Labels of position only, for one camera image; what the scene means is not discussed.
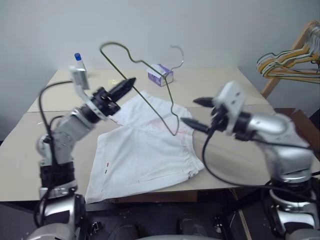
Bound dark rounded shape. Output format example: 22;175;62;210
84;213;227;240

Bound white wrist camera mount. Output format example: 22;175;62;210
69;65;103;120
213;80;248;119

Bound white wire hanger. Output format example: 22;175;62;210
297;24;320;63

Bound purple tissue box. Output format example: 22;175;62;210
147;63;175;87

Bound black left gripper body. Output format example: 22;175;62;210
91;86;122;117

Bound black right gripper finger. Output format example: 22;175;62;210
193;97;214;108
180;117;210;134

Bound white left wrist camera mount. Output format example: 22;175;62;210
69;65;103;120

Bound clear bottle with blue cap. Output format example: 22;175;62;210
73;52;86;74

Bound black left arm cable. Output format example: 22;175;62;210
33;79;76;227

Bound bunch of hangers on rack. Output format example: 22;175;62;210
260;20;320;99

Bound yellow wire hanger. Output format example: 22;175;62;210
257;51;320;79

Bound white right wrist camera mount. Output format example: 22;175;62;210
213;80;248;119

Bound white shorts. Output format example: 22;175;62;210
84;90;205;204

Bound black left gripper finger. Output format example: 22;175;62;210
113;81;136;104
108;77;137;97

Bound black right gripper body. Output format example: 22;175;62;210
206;99;235;136

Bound black table frame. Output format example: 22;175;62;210
0;187;253;221

